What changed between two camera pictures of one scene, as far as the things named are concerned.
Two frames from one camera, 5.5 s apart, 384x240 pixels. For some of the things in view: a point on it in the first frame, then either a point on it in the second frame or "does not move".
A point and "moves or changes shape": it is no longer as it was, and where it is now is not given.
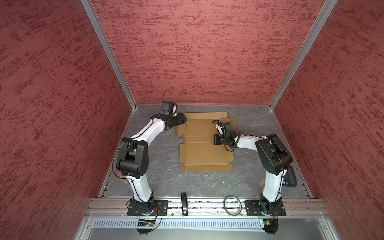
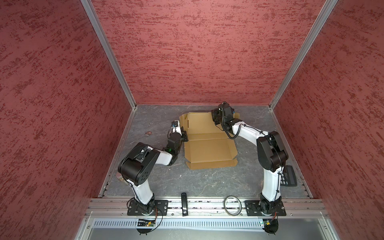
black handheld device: (184, 204) does not move
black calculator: (290, 179) does not move
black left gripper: (181, 117) to (184, 135)
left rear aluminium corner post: (110, 48) does not move
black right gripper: (215, 140) to (214, 111)
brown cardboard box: (198, 153) moves or changes shape
